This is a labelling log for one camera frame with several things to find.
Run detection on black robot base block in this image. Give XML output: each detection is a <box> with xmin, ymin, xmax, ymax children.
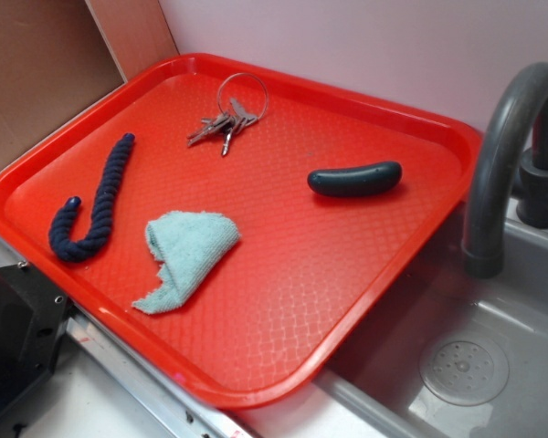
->
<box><xmin>0</xmin><ymin>265</ymin><xmax>69</xmax><ymax>421</ymax></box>

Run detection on dark green plastic pickle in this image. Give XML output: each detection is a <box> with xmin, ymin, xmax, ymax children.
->
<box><xmin>307</xmin><ymin>161</ymin><xmax>403</xmax><ymax>198</ymax></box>

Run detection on red plastic tray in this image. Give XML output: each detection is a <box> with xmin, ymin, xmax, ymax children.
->
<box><xmin>0</xmin><ymin>54</ymin><xmax>481</xmax><ymax>409</ymax></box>

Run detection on light blue folded cloth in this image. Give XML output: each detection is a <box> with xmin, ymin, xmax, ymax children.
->
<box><xmin>132</xmin><ymin>211</ymin><xmax>240</xmax><ymax>315</ymax></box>

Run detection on grey plastic sink basin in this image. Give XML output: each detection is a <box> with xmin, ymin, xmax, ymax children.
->
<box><xmin>317</xmin><ymin>210</ymin><xmax>548</xmax><ymax>437</ymax></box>

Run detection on grey curved faucet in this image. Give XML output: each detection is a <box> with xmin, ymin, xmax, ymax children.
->
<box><xmin>462</xmin><ymin>62</ymin><xmax>548</xmax><ymax>278</ymax></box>

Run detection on brown cardboard panel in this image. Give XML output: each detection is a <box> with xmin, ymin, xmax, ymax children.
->
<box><xmin>0</xmin><ymin>1</ymin><xmax>178</xmax><ymax>171</ymax></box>

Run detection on silver keys on ring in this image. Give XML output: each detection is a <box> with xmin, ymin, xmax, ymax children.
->
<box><xmin>186</xmin><ymin>72</ymin><xmax>270</xmax><ymax>158</ymax></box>

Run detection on navy blue rope piece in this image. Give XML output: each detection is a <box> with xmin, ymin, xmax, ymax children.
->
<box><xmin>47</xmin><ymin>132</ymin><xmax>135</xmax><ymax>264</ymax></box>

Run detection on metal rail strip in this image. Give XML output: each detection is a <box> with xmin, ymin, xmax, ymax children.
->
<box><xmin>0</xmin><ymin>238</ymin><xmax>257</xmax><ymax>437</ymax></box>

